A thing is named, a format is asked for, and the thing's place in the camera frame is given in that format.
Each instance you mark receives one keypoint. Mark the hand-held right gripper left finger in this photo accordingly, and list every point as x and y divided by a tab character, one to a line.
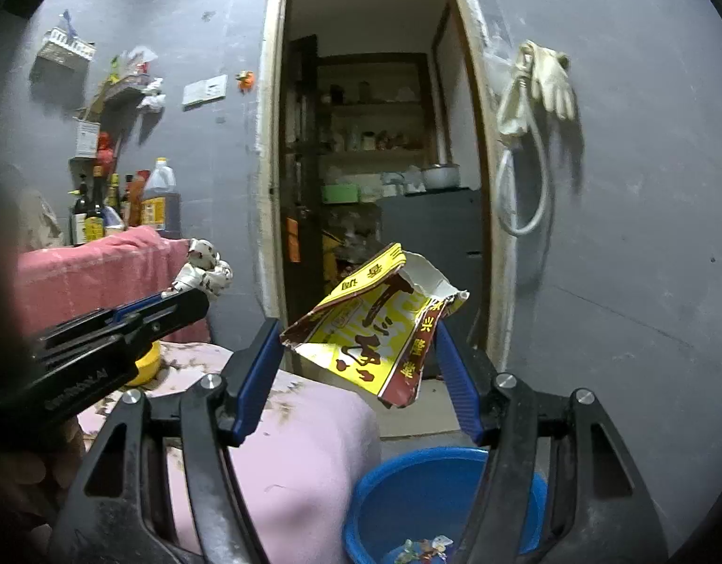
258	382

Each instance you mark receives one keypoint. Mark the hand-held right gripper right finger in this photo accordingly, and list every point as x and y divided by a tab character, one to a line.
458	382

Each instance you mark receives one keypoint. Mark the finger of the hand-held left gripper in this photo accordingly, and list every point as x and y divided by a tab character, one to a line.
102	320
167	314

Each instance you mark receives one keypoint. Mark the white spotted paper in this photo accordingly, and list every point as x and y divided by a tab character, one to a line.
205	270

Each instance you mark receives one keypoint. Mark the yellow and red snack packet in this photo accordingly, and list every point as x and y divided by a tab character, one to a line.
361	341

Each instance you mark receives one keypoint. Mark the blue plastic bucket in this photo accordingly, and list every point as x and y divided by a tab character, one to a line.
420	493

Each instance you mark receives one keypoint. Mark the person's left hand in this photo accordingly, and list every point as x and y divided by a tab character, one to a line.
32	470

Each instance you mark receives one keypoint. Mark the pink plaid cloth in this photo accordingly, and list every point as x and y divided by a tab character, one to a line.
102	270

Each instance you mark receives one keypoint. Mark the yellow bowl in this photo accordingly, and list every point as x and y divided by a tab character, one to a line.
146	367

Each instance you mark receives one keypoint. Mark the pink floral blanket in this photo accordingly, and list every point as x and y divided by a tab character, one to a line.
314	452

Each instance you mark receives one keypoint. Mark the tall dark sauce bottle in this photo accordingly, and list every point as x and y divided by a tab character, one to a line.
95	223

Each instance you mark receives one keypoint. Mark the blue packet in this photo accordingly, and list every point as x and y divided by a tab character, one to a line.
114	220

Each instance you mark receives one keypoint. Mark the cooking oil jug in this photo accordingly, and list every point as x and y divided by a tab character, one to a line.
161	205

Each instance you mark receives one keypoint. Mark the beige rag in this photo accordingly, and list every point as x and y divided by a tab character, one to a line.
41	220

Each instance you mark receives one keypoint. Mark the orange bottle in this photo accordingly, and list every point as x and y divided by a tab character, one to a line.
136	200

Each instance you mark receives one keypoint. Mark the red cap dark bottle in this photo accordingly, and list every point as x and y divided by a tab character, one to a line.
126	200

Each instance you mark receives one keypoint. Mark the yellow cap bottle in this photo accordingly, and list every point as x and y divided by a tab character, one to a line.
113	191

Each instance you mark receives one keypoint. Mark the grey cabinet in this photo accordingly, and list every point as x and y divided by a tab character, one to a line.
431	229

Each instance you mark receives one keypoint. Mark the red mesh bag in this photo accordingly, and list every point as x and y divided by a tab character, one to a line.
105	155

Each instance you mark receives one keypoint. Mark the white utensil holder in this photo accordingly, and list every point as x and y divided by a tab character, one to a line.
86	138

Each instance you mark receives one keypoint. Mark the white cooking pot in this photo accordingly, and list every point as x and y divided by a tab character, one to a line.
440	177

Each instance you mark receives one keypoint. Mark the green box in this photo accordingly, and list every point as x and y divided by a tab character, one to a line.
340	192

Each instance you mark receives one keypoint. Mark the white plastic bag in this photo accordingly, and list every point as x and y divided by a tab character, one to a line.
151	97

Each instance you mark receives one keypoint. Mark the green packet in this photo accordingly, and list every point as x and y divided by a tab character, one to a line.
115	70

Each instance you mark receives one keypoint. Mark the red and white packet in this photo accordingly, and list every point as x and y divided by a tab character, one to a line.
139	61

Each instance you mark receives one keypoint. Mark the dark jar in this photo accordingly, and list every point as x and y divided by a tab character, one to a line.
336	96

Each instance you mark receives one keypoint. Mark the wooden shelf unit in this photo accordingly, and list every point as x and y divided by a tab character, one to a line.
373	107

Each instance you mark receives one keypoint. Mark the beige rubber glove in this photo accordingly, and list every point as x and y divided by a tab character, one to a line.
552	85

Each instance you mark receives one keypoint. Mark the wooden door frame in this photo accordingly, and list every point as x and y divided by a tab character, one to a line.
270	129

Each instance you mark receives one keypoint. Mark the wall rack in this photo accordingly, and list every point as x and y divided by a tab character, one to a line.
126	89

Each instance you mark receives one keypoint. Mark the white wall basket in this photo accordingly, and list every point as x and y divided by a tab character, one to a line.
64	50

